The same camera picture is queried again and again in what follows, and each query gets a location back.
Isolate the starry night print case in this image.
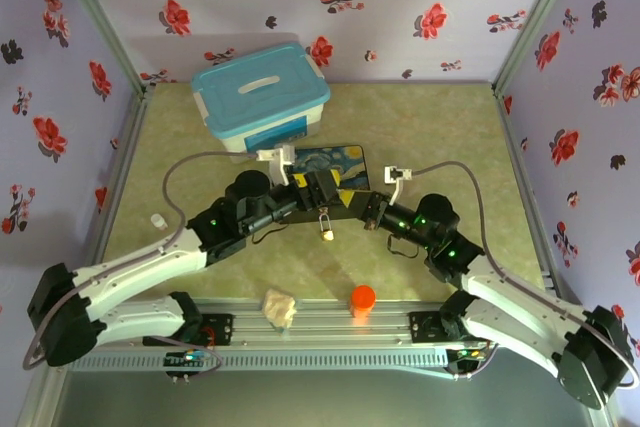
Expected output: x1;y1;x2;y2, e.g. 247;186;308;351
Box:
279;144;374;224

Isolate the small brass padlock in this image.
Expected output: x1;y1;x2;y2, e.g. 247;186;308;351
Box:
317;210;336;243

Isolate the orange plastic bottle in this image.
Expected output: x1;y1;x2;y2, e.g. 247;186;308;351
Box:
349;284;378;324

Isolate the blue lidded plastic storage box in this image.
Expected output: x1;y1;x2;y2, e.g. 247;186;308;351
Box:
190;43;332;165

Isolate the crumpled beige paper ball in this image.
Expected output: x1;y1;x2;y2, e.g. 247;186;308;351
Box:
261;288;298;336

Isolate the right circuit board with leds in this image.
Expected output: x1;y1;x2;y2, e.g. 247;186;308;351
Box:
446;345;490;374

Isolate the circuit board with leds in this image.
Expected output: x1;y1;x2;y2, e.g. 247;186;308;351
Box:
163;349;212;367
446;345;490;374

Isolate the left circuit board with leds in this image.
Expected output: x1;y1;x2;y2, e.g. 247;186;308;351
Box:
163;349;212;367

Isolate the grey right arm cable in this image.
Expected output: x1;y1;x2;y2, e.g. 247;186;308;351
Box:
412;160;640;392

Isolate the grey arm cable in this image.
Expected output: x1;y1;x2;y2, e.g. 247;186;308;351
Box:
22;149;261;371
412;160;640;392

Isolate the grey left arm cable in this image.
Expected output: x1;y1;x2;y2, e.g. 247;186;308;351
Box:
22;149;261;371

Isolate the aluminium side rail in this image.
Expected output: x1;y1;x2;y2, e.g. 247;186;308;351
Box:
74;89;154;268
493;89;564;293

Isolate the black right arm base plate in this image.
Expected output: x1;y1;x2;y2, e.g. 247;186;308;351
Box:
408;310;454;346

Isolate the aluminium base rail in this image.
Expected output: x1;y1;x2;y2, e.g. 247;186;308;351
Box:
94;296;501;349

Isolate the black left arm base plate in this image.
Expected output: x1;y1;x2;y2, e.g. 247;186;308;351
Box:
143;312;236;348

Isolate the grey slotted cable duct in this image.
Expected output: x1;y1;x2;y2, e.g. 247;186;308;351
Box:
67;349;450;374

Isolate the aluminium frame post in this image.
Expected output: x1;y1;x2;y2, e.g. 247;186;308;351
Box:
492;0;587;96
47;0;154;96

